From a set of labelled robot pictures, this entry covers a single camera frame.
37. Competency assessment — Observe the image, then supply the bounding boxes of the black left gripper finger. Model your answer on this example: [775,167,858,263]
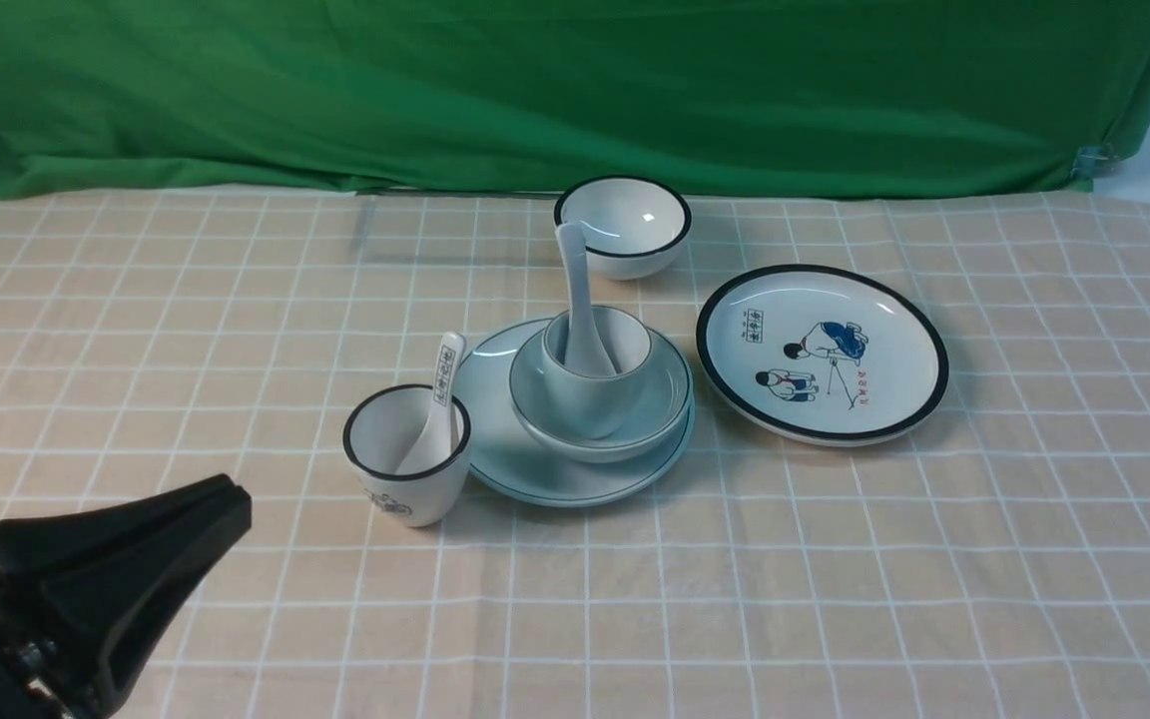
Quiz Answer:
[0,473,253,718]

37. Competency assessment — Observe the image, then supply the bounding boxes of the pale blue cup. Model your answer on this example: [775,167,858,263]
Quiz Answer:
[541,305,656,438]

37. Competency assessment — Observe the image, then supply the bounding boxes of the plain white spoon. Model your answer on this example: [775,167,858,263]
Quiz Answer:
[555,223,618,377]

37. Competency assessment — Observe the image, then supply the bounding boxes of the pale blue bowl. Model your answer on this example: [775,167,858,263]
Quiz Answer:
[508,329,693,464]

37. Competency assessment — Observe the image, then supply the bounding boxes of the white black-rimmed cup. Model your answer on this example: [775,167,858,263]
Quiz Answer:
[342,383,475,527]

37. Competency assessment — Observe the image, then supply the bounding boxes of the white patterned spoon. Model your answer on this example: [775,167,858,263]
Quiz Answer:
[397,332,466,476]

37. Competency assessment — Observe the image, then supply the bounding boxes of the pale blue plate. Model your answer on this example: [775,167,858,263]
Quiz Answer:
[453,316,695,508]

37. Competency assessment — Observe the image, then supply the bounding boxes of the green backdrop cloth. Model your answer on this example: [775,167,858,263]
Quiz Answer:
[0,1,1150,201]

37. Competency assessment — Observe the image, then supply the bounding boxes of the white black-rimmed bowl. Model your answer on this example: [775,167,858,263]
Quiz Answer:
[553,176,693,281]

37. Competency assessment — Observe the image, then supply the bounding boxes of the white black-rimmed picture plate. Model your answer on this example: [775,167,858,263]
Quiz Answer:
[695,263,950,448]

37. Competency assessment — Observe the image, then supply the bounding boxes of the metal clip on backdrop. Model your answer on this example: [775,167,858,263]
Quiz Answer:
[1070,143,1121,183]

